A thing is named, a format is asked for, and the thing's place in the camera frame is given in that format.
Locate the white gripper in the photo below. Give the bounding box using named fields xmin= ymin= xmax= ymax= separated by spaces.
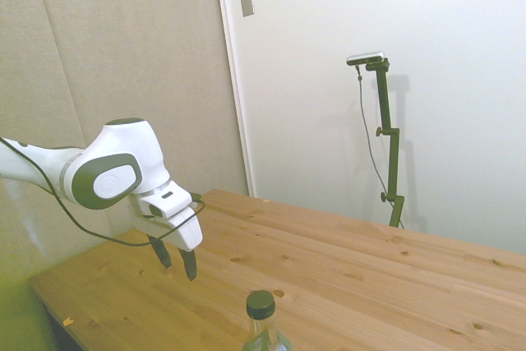
xmin=129 ymin=196 xmax=204 ymax=282

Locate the clear bottle with black cap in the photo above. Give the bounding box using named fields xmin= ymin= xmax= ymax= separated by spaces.
xmin=241 ymin=290 xmax=293 ymax=351

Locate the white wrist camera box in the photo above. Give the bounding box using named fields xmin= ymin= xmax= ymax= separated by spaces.
xmin=138 ymin=181 xmax=194 ymax=219

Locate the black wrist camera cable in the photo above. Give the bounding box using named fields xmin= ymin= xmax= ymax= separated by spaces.
xmin=0 ymin=136 xmax=206 ymax=247

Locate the white door frame strip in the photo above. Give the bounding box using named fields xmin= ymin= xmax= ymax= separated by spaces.
xmin=212 ymin=0 xmax=256 ymax=198

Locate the dark green camera stand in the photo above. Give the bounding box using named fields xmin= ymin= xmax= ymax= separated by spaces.
xmin=365 ymin=58 xmax=406 ymax=229

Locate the silver exterior camera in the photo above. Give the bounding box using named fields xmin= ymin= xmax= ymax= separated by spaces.
xmin=346 ymin=50 xmax=387 ymax=67

